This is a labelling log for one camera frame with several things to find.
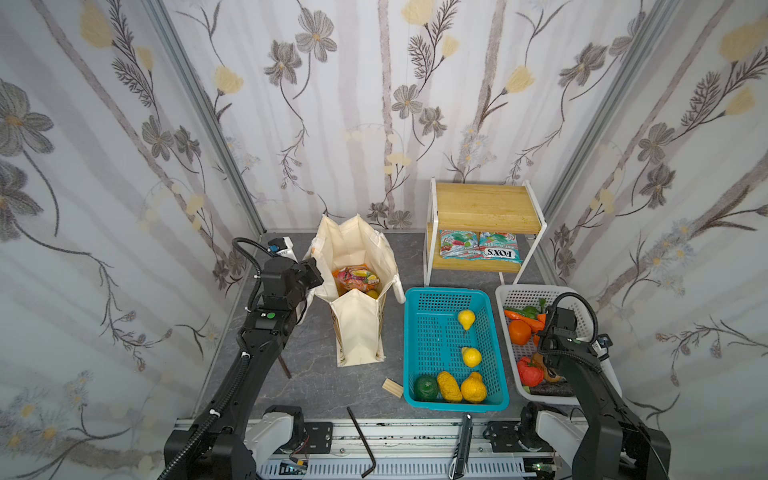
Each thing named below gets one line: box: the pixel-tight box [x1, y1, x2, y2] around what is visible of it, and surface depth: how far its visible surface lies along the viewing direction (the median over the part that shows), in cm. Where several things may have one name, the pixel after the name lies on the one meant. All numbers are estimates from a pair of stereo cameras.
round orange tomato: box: [508, 319, 532, 346], surface depth 88 cm
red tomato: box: [518, 356, 544, 387], surface depth 80 cm
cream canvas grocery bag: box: [295, 214, 406, 367], surface depth 85 cm
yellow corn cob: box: [437, 371, 463, 403], surface depth 80 cm
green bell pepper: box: [414, 375, 439, 401], surface depth 80 cm
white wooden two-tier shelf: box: [424, 177, 548, 286], surface depth 84 cm
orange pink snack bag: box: [332, 264, 381, 296], surface depth 94 cm
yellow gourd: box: [461, 372, 487, 403], surface depth 79 cm
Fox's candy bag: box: [440, 230, 523, 263], surface depth 94 cm
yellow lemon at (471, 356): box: [461, 347, 482, 368], surface depth 86 cm
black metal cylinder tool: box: [448, 412, 473, 480], surface depth 73 cm
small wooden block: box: [382, 378, 404, 398], surface depth 83 cm
